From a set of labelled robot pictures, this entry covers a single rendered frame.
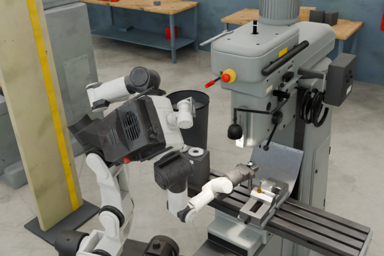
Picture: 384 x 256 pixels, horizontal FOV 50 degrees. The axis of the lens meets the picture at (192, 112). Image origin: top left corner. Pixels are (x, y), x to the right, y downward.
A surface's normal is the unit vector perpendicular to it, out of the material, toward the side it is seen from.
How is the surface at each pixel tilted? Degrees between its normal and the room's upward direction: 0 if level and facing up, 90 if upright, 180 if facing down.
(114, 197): 90
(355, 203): 0
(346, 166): 0
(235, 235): 0
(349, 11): 90
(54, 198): 90
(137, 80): 61
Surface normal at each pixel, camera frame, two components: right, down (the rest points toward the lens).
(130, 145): -0.53, -0.02
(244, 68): -0.50, 0.42
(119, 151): -0.72, 0.09
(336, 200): -0.04, -0.89
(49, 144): 0.81, 0.24
